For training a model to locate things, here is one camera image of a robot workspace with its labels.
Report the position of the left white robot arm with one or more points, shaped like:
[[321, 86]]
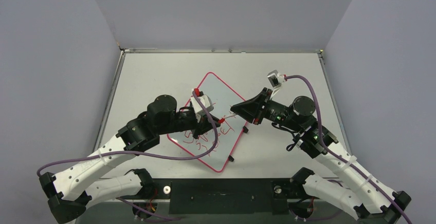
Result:
[[161, 117]]

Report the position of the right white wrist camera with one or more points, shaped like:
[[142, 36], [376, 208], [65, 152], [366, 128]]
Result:
[[276, 80]]

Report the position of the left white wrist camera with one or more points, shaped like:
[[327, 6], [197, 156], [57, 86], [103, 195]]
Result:
[[201, 103]]

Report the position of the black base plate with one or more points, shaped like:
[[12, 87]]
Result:
[[225, 196]]

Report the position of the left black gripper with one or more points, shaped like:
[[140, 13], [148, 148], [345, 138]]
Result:
[[202, 127]]

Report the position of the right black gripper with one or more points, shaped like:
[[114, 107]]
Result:
[[262, 106]]

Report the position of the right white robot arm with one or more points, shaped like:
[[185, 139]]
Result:
[[320, 144]]

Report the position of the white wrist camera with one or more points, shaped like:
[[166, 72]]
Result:
[[201, 103], [276, 80]]

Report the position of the red capped whiteboard marker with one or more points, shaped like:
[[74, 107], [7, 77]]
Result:
[[230, 115]]

